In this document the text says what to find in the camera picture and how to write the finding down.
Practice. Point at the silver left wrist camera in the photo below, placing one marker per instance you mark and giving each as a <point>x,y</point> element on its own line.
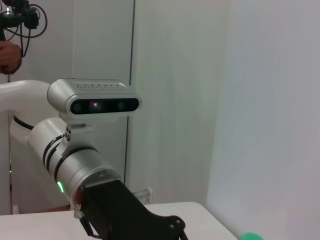
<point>100,95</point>

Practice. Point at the clear plastic clamp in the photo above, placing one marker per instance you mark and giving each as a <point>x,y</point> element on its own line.
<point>142,195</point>

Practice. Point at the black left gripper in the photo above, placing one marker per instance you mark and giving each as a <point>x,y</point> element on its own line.
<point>120,210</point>

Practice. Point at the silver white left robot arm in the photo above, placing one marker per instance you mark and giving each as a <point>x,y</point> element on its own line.
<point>82,170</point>

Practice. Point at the person's bare hand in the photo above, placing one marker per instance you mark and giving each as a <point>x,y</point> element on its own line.
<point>8,58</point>

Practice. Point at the green capped clear test tube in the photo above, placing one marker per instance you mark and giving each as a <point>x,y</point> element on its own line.
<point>251,237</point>

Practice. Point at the thin metal stand pole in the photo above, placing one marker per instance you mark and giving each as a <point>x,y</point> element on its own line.
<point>10,162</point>

